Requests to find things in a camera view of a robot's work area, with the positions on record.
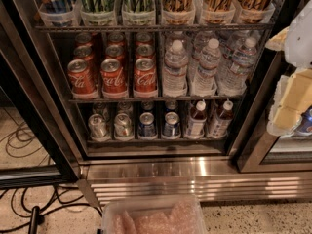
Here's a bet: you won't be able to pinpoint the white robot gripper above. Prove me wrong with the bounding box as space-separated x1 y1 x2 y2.
265 0 312 137

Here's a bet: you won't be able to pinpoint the blue can front right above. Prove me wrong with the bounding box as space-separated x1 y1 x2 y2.
162 112 181 139

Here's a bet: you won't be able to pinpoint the steel fridge base grille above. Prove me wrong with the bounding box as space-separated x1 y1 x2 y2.
77 157 312 206

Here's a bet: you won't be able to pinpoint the red cola can front right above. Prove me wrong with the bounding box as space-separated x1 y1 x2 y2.
134 58 158 98

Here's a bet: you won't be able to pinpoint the red cola can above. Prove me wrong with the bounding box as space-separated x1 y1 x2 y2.
134 58 158 98
100 58 128 98
67 59 98 99

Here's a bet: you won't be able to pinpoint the blue can front left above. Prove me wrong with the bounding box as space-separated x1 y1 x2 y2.
138 112 157 140

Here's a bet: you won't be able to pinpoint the green tall can right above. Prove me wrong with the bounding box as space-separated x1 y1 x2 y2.
122 0 156 25

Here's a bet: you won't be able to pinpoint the green tall can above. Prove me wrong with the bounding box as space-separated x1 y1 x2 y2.
80 0 116 26
122 0 156 25

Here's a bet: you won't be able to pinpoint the silver can front right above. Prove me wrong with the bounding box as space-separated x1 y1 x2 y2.
114 113 134 141

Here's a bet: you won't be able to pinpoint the silver can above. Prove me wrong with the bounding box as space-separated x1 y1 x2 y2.
88 114 110 142
114 113 134 141

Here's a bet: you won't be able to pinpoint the red cola can front middle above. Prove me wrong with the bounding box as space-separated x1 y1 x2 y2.
100 58 128 98

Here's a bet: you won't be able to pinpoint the silver can front left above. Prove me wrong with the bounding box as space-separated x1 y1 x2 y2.
88 114 110 142

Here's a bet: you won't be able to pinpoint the green tall can left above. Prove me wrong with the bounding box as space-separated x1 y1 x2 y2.
80 0 116 26

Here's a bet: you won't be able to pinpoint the red cola can front left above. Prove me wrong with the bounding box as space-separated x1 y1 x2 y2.
67 59 98 99

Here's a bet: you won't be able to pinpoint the blue red tall can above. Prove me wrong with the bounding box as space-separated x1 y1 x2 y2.
39 0 81 27

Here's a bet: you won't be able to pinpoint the water bottle front right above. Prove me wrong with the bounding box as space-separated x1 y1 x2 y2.
216 37 257 96

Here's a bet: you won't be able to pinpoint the water bottle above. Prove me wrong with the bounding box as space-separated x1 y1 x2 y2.
162 40 189 98
216 37 257 96
192 38 221 97

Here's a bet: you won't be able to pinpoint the water bottle front middle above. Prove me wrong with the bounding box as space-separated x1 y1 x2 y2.
192 38 221 97

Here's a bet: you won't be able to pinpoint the tea bottle right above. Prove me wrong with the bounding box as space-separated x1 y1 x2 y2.
207 99 234 139

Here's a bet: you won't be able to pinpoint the tea bottle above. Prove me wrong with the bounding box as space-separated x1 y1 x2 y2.
207 99 234 139
185 100 207 139

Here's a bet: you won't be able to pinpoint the tea bottle left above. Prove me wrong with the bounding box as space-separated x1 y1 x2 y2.
185 100 207 139

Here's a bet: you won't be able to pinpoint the water bottle front left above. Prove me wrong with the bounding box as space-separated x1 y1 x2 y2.
162 40 189 98

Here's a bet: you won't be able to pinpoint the clear plastic bin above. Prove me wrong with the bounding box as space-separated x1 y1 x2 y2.
101 195 207 234

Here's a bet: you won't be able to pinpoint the right fridge door frame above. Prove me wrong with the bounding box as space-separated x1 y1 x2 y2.
231 50 312 173

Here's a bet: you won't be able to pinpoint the fridge door frame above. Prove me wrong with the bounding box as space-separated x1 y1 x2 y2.
231 50 312 173
0 0 81 188

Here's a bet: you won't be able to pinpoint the top wire shelf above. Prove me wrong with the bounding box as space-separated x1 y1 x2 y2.
35 23 273 33

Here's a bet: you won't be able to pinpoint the wire shelf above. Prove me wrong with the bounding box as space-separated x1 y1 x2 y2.
35 23 273 33
69 95 243 103

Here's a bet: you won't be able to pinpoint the middle wire shelf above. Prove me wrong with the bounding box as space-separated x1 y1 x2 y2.
69 95 243 103

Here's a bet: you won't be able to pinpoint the left fridge door frame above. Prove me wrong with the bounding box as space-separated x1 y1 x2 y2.
0 0 81 188

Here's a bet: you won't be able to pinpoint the black floor cables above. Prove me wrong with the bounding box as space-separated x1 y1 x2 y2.
0 184 103 234

